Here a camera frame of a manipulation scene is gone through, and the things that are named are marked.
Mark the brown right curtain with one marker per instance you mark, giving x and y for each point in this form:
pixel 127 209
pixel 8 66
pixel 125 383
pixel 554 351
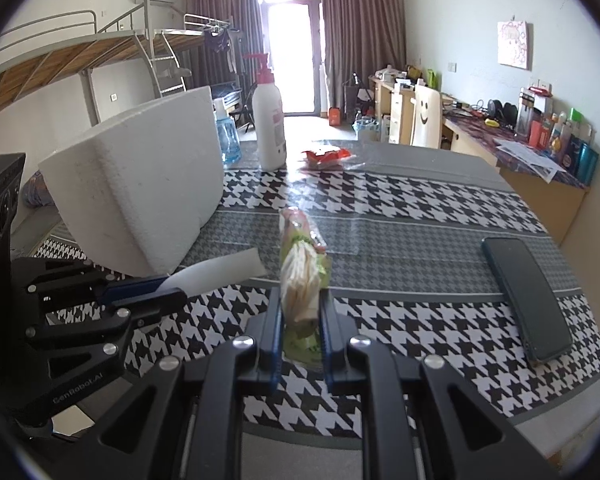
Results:
pixel 361 36

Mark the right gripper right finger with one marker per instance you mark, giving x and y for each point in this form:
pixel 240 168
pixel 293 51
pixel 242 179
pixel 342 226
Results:
pixel 336 331

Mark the wall picture canvas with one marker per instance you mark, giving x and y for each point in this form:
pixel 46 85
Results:
pixel 512 43

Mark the white tissue paper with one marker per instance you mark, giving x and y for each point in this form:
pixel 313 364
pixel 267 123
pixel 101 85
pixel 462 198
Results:
pixel 203 277

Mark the blue cosmetic bottles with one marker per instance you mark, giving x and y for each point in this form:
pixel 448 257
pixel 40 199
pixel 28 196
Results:
pixel 580 160

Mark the green tissue packet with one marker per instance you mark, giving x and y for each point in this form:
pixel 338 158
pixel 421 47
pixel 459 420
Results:
pixel 304 273

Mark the white lotion pump bottle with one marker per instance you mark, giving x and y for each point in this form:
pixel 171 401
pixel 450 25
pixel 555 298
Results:
pixel 268 116

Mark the dark green smartphone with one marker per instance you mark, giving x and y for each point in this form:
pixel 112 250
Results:
pixel 543 328

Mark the blue patterned quilt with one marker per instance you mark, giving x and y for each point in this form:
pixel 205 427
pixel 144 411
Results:
pixel 35 193

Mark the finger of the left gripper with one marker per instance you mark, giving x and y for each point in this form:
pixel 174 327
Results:
pixel 153 306
pixel 129 288

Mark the white styrofoam box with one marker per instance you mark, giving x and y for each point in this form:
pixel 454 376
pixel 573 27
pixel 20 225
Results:
pixel 135 190

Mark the brown curtain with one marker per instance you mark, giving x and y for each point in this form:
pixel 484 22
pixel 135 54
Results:
pixel 224 54
pixel 361 36

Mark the wooden desk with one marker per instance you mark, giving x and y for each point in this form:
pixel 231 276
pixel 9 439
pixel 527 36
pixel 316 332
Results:
pixel 556 203

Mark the houndstooth table cloth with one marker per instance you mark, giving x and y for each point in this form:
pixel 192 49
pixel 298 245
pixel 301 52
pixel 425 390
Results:
pixel 408 267

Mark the metal bunk bed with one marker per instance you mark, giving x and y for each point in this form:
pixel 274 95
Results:
pixel 168 44
pixel 39 53

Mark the wooden smiley chair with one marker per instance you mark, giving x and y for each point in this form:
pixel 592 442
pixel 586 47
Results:
pixel 427 118

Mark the white papers on desk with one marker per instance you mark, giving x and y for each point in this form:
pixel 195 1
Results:
pixel 542 166

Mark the brown left curtain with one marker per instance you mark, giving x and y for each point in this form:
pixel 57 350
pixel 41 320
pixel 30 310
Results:
pixel 224 54

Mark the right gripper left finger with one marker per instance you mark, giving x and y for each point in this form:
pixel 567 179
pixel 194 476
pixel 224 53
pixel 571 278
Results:
pixel 266 329

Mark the red snack wrapper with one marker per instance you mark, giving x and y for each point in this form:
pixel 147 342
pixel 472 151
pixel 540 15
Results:
pixel 326 157

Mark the blue liquid bottle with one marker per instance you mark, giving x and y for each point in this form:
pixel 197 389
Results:
pixel 227 133

